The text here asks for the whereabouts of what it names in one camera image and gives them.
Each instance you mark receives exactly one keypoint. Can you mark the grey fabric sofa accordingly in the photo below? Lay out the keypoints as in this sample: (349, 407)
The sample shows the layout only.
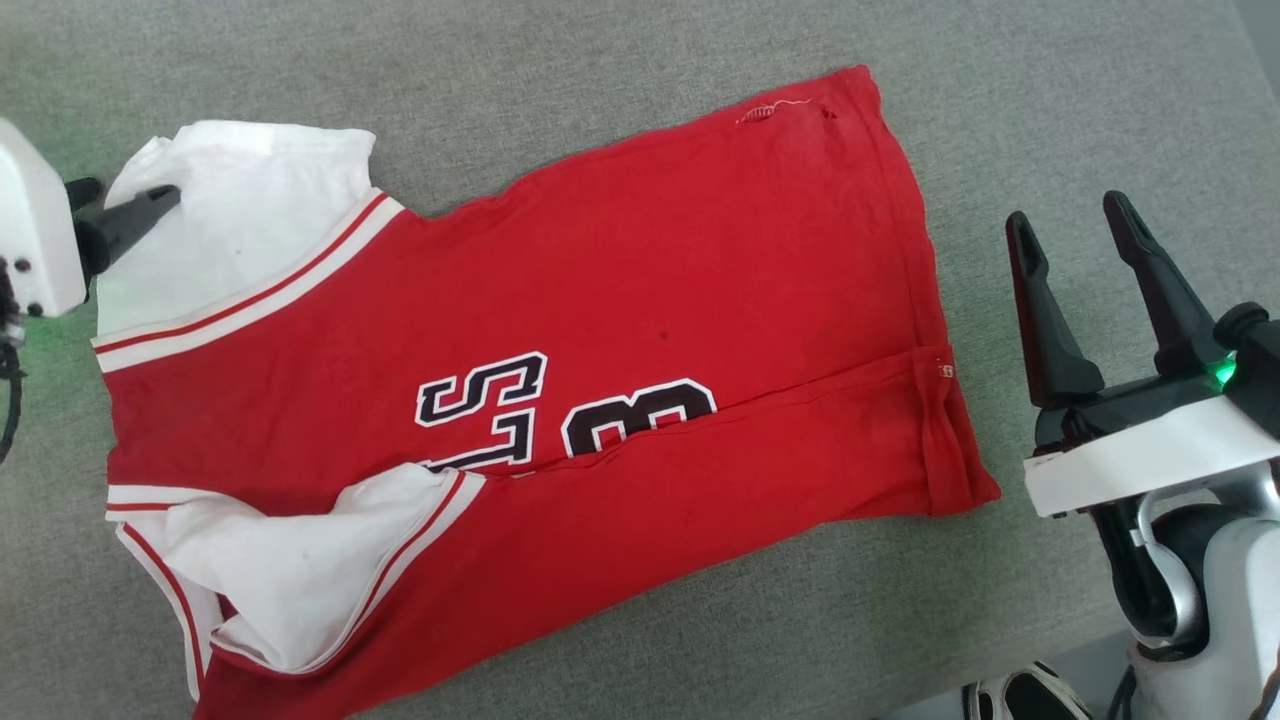
(650, 80)

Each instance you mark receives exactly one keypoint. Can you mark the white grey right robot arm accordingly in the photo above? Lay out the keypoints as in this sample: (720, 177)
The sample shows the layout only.
(1240, 600)

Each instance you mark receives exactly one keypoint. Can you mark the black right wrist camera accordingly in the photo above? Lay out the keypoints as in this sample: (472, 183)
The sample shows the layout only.
(1255, 350)

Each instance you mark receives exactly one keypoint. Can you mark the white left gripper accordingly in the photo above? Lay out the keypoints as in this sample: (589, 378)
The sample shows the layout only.
(35, 230)

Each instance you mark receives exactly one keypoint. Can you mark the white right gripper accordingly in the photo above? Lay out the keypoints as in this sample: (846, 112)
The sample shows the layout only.
(1150, 455)

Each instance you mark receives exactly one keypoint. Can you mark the red white jersey shirt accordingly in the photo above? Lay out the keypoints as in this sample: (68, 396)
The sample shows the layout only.
(620, 300)

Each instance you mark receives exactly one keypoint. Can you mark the white black robot base part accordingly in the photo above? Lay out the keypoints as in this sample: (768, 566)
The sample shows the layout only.
(1030, 696)

